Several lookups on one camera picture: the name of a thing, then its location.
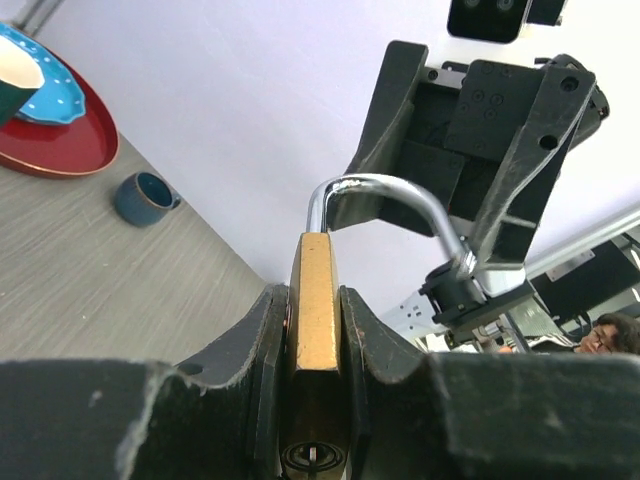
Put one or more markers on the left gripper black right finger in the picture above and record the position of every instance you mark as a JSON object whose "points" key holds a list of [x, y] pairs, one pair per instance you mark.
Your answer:
{"points": [[418, 415]]}

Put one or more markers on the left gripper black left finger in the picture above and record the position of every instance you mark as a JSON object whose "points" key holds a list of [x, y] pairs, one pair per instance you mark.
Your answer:
{"points": [[213, 416]]}

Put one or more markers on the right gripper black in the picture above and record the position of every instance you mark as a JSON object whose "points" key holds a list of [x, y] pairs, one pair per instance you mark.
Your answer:
{"points": [[490, 152]]}

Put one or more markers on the large brass padlock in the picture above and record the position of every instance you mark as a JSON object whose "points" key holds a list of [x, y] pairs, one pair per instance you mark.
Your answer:
{"points": [[315, 429]]}

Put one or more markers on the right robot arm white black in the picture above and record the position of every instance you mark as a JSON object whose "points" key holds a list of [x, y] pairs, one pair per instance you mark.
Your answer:
{"points": [[460, 304]]}

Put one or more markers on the person with glasses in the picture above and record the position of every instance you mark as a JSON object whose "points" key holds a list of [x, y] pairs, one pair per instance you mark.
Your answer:
{"points": [[611, 333]]}

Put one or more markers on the dark blue mug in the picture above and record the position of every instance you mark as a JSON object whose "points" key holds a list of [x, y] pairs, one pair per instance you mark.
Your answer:
{"points": [[144, 199]]}

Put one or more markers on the red round tray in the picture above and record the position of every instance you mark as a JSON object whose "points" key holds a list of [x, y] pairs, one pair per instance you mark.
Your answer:
{"points": [[86, 146]]}

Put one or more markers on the blue dotted plate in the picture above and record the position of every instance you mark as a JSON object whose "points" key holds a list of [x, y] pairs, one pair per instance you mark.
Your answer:
{"points": [[60, 101]]}

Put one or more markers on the dark green cup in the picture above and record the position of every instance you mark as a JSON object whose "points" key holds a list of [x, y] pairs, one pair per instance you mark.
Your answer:
{"points": [[20, 77]]}

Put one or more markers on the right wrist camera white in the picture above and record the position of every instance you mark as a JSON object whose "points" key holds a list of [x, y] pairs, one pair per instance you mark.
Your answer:
{"points": [[500, 21]]}

